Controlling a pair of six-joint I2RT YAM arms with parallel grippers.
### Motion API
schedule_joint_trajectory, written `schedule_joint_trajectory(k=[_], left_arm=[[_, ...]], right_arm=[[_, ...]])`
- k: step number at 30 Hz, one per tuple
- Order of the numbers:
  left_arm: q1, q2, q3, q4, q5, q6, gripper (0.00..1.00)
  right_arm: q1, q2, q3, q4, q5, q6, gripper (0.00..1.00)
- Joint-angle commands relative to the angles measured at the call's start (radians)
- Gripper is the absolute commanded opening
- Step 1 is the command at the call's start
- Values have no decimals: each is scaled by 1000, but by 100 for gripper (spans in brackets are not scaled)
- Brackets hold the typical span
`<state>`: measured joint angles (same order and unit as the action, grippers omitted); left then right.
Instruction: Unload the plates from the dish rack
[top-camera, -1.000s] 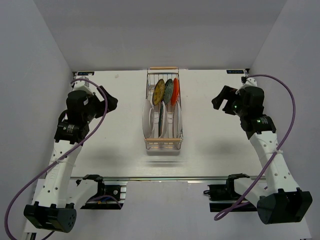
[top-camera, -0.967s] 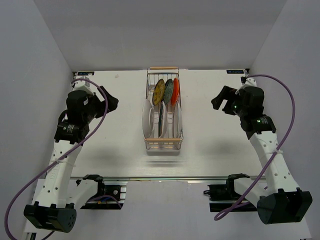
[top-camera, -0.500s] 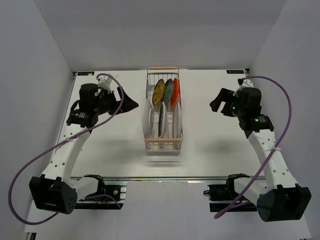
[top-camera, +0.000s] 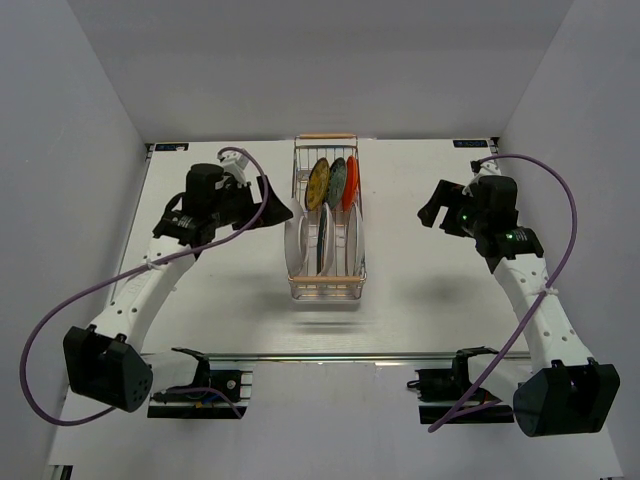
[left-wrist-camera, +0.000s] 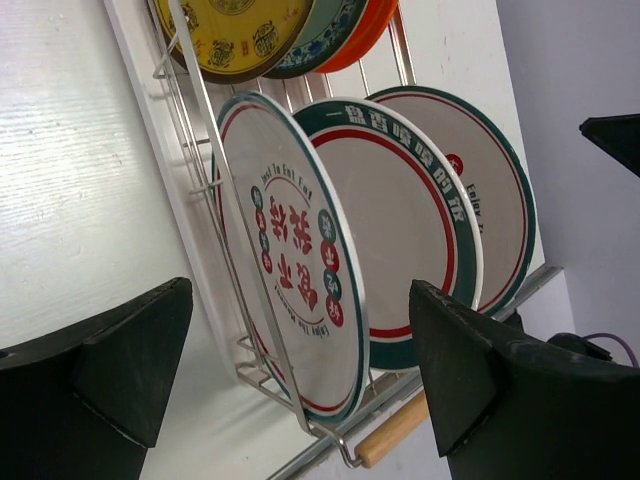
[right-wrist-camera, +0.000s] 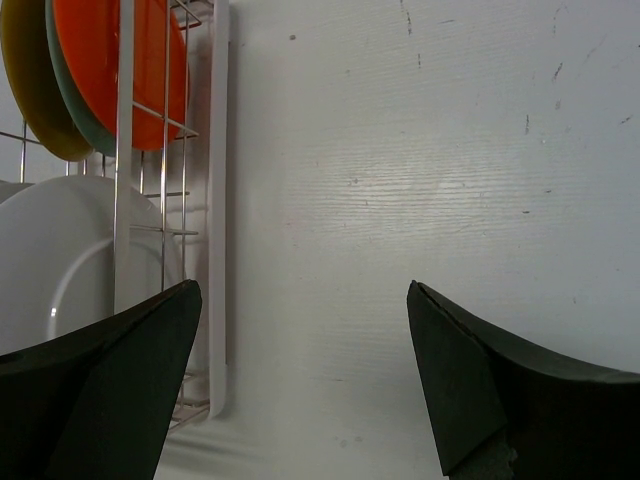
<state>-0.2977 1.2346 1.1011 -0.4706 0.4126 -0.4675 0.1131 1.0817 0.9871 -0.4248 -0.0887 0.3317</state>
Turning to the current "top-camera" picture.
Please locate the orange plate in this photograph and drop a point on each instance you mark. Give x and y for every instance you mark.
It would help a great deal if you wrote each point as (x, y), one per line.
(352, 183)

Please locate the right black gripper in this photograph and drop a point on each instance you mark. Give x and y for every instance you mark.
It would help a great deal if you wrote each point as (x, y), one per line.
(446, 194)

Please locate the white plate teal rim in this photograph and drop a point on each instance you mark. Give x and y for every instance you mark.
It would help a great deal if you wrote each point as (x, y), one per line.
(325, 241)

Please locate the plain white plate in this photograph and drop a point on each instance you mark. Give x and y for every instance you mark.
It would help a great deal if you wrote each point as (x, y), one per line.
(355, 246)

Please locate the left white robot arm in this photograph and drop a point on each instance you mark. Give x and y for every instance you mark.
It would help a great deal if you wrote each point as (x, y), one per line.
(105, 361)

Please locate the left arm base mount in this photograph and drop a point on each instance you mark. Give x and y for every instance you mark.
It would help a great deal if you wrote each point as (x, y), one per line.
(200, 390)

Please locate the teal patterned plate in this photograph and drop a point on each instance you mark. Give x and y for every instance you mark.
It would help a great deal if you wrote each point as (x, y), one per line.
(337, 182)

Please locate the yellow patterned plate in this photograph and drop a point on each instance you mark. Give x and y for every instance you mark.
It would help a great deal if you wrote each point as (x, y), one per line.
(317, 184)

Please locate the white plate red lettering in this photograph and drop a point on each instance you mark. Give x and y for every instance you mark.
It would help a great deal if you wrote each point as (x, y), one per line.
(296, 238)

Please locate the blue table label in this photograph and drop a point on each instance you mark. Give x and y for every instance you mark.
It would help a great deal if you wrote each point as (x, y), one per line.
(171, 147)
(470, 143)

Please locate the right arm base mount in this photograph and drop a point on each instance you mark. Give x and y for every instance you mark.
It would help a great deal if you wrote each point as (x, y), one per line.
(439, 388)

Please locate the left blue table label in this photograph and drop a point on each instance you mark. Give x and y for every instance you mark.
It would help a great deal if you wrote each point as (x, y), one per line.
(171, 147)

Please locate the metal wire dish rack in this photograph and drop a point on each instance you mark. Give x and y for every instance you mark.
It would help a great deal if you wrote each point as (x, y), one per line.
(337, 286)

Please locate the right blue table label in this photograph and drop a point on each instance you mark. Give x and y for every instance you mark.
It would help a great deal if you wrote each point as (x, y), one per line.
(470, 143)

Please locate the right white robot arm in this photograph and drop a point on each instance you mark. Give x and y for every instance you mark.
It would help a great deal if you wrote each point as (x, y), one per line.
(544, 373)

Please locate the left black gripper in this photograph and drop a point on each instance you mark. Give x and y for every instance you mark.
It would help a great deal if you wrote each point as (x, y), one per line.
(274, 211)

